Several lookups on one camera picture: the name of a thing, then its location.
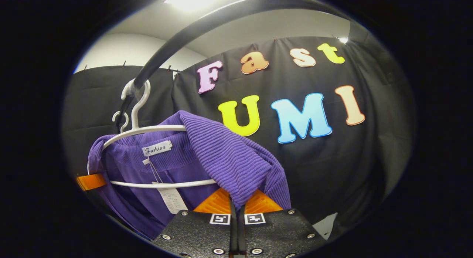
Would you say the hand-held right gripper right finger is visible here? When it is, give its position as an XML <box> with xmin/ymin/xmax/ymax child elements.
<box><xmin>236</xmin><ymin>189</ymin><xmax>327</xmax><ymax>258</ymax></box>

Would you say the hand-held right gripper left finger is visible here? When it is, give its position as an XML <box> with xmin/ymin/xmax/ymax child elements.
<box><xmin>152</xmin><ymin>187</ymin><xmax>234</xmax><ymax>258</ymax></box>

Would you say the purple ribbed jacket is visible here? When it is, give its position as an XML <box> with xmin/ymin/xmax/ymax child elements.
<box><xmin>87</xmin><ymin>110</ymin><xmax>292</xmax><ymax>240</ymax></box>

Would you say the black clothes rack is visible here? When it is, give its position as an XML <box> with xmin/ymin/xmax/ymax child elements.
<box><xmin>115</xmin><ymin>0</ymin><xmax>370</xmax><ymax>133</ymax></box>

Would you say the white clothes hanger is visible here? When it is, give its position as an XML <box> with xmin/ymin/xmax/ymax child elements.
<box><xmin>112</xmin><ymin>111</ymin><xmax>130</xmax><ymax>133</ymax></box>
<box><xmin>87</xmin><ymin>79</ymin><xmax>218</xmax><ymax>189</ymax></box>

